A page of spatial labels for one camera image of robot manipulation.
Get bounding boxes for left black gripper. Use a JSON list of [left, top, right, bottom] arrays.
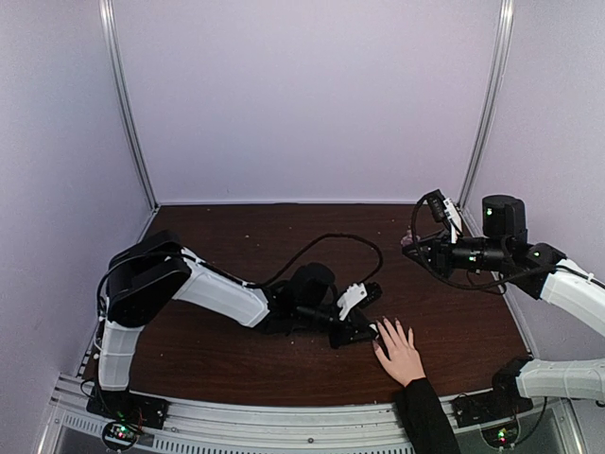
[[296, 304, 378, 351]]

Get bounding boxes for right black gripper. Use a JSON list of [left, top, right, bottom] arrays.
[[403, 228, 510, 279]]

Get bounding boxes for purple nail polish bottle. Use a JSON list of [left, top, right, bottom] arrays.
[[400, 230, 416, 248]]

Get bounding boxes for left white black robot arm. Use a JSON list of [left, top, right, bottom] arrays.
[[96, 230, 382, 420]]

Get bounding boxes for black sleeved forearm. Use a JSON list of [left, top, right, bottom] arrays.
[[394, 377, 461, 454]]

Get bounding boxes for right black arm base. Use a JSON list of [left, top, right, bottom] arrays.
[[452, 357, 533, 428]]

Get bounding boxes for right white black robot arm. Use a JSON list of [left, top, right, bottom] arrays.
[[402, 190, 604, 418]]

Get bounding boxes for person's bare hand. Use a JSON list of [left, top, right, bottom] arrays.
[[372, 318, 426, 387]]

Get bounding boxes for right green circuit board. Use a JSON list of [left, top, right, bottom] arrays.
[[481, 422, 520, 450]]

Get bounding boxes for green circuit board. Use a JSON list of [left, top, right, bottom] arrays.
[[101, 421, 143, 451], [481, 422, 520, 450]]

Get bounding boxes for left green circuit board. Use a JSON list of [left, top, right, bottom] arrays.
[[101, 421, 143, 451]]

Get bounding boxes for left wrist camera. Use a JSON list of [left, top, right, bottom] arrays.
[[337, 282, 383, 322]]

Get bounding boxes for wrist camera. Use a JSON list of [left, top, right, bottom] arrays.
[[424, 189, 463, 244], [337, 282, 383, 322]]

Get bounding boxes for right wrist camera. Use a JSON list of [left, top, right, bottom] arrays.
[[424, 189, 463, 244]]

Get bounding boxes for right black braided cable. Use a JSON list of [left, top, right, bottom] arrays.
[[410, 196, 516, 295]]

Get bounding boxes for black braided cable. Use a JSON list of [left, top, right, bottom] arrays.
[[245, 232, 384, 289], [410, 196, 516, 295]]

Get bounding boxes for left black braided cable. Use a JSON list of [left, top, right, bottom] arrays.
[[245, 232, 384, 289]]

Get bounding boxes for right aluminium corner post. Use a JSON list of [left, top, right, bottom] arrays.
[[458, 0, 514, 208]]

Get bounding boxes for aluminium corner post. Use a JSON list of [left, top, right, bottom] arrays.
[[458, 0, 514, 208], [98, 0, 159, 212]]

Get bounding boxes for aluminium front rail frame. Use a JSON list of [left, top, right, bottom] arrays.
[[34, 375, 587, 453]]

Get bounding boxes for left aluminium corner post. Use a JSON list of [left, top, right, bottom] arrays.
[[98, 0, 159, 212]]

